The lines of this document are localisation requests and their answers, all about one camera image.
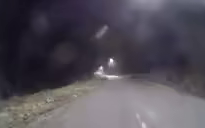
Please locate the grey asphalt road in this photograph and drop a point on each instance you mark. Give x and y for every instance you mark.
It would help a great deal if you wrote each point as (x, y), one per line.
(123, 103)

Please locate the grass verge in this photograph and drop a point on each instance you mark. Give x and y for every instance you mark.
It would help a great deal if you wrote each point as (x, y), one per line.
(33, 105)
(193, 85)

